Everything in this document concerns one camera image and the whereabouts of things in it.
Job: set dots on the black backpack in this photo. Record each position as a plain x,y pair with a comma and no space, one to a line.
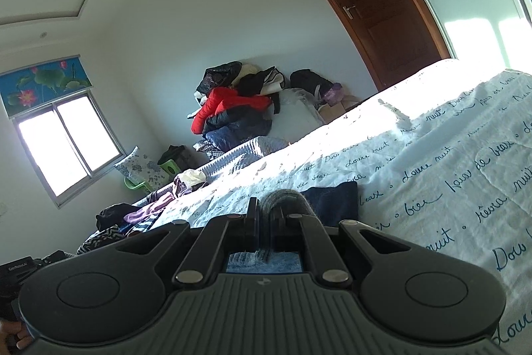
307,80

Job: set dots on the red puffer jacket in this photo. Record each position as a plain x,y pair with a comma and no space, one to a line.
220,101

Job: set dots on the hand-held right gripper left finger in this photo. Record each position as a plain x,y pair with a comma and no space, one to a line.
252,226

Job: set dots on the beige cardboard box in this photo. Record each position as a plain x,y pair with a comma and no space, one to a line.
332,111

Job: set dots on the sliding window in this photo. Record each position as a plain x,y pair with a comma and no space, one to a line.
70,143

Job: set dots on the purple garment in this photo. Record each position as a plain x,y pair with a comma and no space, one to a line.
145,215

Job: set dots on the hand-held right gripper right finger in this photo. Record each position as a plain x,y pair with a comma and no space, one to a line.
279,234

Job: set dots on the person's left hand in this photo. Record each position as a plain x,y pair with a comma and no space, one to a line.
12,336

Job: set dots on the purple bag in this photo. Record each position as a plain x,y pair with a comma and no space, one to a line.
334,93

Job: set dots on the black bag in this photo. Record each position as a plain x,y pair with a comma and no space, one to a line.
174,153

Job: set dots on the white plastic bag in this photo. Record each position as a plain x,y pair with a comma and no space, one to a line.
297,118

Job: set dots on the lotus print roller blind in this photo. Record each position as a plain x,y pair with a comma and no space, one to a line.
45,80

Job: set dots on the grey floral pillow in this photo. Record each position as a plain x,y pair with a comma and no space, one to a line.
139,168

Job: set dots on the zebra striped garment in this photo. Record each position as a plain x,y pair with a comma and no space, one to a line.
99,238

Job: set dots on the black and white garment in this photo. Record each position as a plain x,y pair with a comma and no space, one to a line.
253,84

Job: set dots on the brown wooden door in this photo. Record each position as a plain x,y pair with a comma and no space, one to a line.
374,5

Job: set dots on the grey sweater with navy sleeves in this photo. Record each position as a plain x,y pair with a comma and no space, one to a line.
332,205

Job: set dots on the green plastic stool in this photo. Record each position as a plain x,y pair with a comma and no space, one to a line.
168,168

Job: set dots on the white script-print quilt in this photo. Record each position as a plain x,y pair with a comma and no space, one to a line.
436,172

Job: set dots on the shiny black jacket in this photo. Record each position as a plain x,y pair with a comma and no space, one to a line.
218,76

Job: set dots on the navy puffer jacket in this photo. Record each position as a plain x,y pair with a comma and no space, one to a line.
237,130

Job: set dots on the cream garment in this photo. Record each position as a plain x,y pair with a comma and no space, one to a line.
191,176

